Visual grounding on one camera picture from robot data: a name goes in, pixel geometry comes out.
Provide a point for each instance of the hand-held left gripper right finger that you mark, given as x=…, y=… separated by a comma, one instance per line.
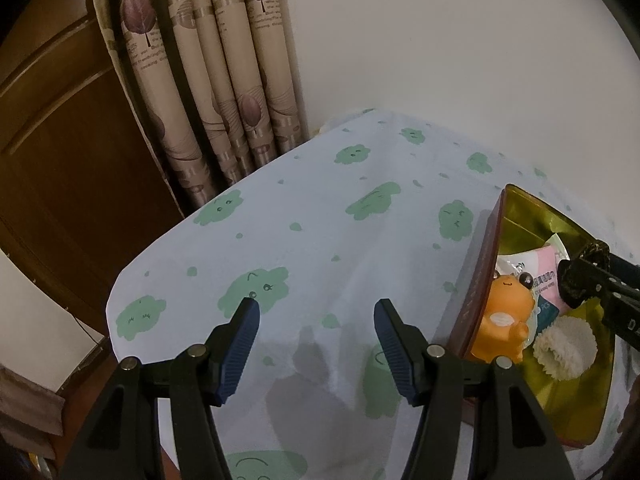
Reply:
x=395, y=355

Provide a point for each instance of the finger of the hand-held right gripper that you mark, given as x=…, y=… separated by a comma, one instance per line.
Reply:
x=577, y=280
x=597, y=250

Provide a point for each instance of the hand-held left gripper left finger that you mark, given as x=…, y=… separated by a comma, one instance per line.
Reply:
x=240, y=355

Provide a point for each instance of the white wipes packet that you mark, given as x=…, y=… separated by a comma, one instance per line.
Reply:
x=540, y=265

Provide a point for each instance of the white fluffy scrunchie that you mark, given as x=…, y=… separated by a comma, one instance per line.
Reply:
x=565, y=345

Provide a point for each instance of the orange plush toy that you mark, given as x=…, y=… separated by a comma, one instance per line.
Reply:
x=505, y=305

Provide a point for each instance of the red tin box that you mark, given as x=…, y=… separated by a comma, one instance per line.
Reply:
x=575, y=400

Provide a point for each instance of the green cloud print tablecloth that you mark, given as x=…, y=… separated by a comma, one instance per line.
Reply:
x=325, y=240

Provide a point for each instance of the brown cloth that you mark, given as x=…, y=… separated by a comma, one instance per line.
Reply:
x=25, y=400

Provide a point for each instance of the brown wooden door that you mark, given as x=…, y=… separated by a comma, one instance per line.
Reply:
x=75, y=160

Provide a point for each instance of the beige leaf print curtain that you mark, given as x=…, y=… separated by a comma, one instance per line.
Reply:
x=225, y=85

